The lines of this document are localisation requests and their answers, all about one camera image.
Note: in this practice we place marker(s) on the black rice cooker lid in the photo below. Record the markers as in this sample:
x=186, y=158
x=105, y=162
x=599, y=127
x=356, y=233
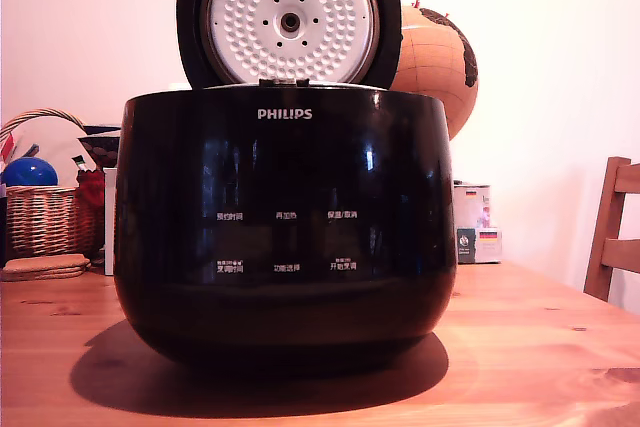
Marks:
x=192, y=22

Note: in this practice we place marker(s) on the black Philips rice cooker body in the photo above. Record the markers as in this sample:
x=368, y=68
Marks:
x=285, y=172

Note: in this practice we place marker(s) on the silver inner pot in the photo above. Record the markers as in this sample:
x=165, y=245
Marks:
x=350, y=87

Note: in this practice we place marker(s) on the white carton with picture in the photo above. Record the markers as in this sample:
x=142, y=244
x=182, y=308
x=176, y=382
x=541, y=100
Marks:
x=472, y=204

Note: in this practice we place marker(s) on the dark green small box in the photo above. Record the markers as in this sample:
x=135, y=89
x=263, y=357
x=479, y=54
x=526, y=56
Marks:
x=465, y=246

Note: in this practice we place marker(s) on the cork globe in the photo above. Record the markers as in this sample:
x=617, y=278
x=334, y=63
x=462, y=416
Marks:
x=430, y=62

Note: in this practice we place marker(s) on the white box with German flag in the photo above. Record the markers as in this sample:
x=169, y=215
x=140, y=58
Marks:
x=488, y=247

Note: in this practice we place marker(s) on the tall white box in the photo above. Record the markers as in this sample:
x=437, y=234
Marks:
x=109, y=222

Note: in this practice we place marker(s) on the dark patterned bowl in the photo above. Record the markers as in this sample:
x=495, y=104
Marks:
x=102, y=144

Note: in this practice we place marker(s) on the red knitted cloth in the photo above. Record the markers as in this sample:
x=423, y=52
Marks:
x=91, y=194

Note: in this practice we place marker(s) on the stack of cork coasters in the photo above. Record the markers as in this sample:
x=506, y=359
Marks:
x=45, y=266

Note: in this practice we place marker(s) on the blue ball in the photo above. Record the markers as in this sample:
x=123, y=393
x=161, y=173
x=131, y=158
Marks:
x=30, y=173

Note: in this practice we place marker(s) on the wooden chair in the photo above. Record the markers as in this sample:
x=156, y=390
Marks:
x=617, y=247

